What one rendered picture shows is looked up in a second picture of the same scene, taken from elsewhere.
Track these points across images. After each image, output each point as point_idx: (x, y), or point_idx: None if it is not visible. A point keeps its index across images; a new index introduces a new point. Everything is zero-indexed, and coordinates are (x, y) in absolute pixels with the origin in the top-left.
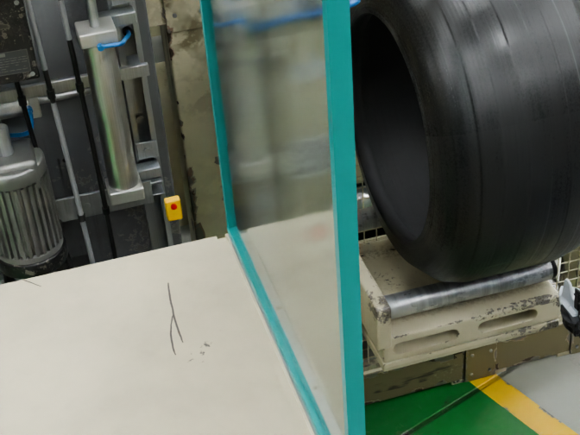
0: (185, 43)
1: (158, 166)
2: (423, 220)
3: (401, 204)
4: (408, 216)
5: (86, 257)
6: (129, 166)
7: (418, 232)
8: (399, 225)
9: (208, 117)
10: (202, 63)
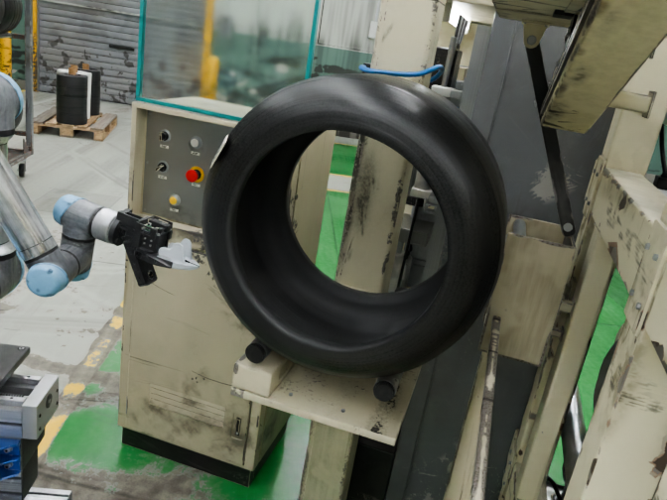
0: (582, 226)
1: (430, 195)
2: (369, 337)
3: (392, 331)
4: (380, 333)
5: (425, 232)
6: (417, 173)
7: (360, 332)
8: (348, 290)
9: (562, 298)
10: (577, 249)
